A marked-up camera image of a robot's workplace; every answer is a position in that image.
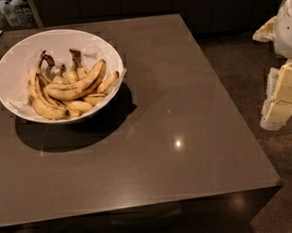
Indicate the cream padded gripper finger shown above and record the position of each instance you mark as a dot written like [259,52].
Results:
[265,32]
[277,107]

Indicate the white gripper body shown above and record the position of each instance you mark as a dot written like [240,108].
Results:
[288,28]

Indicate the right small yellow banana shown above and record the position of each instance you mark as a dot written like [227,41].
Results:
[106,85]

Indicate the white bowl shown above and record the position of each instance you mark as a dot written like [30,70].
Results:
[17,62]

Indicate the shelf with bottles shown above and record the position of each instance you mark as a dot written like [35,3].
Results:
[19,14]

